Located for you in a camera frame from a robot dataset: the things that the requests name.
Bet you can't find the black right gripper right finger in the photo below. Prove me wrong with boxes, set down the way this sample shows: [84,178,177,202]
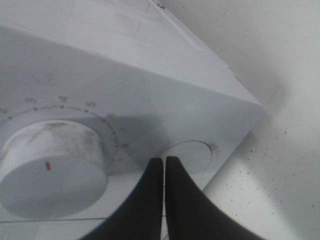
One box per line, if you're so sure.
[165,156,262,240]

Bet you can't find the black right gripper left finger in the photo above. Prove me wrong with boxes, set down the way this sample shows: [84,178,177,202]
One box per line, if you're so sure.
[84,158,164,240]

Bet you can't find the round white door release button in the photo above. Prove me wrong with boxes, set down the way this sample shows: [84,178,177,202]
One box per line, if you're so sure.
[159,140,213,174]

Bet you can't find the white timer knob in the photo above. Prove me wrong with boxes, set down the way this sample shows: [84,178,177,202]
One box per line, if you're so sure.
[0,120,108,220]

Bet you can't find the white microwave oven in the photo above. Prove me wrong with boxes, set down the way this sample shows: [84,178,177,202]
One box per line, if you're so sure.
[0,0,264,240]

